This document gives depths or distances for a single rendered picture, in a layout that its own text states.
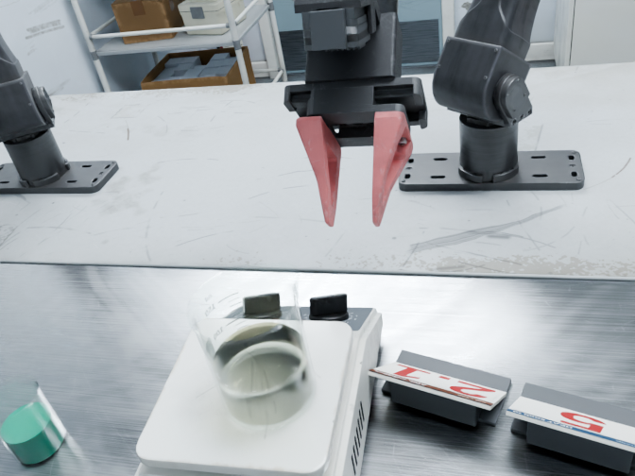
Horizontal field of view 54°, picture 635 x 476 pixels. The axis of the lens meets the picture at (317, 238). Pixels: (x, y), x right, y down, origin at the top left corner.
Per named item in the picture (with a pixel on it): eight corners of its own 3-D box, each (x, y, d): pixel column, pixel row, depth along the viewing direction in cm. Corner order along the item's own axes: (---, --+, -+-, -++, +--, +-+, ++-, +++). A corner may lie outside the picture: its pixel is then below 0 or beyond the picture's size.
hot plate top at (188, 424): (200, 324, 47) (197, 315, 46) (357, 329, 44) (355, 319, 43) (133, 466, 38) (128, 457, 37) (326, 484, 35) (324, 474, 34)
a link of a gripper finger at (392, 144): (400, 212, 42) (403, 83, 44) (298, 213, 44) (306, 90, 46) (411, 235, 48) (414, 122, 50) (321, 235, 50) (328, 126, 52)
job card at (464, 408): (402, 351, 52) (398, 316, 50) (511, 381, 48) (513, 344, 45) (372, 408, 48) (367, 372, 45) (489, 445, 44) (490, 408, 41)
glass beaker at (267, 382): (263, 460, 36) (228, 360, 31) (203, 400, 40) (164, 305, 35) (349, 387, 39) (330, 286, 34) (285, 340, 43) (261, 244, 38)
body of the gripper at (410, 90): (420, 100, 43) (422, 5, 45) (281, 108, 46) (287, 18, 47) (428, 135, 49) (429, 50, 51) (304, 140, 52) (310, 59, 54)
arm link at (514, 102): (506, 83, 59) (540, 62, 61) (434, 66, 65) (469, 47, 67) (504, 143, 62) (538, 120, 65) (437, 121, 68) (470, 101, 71)
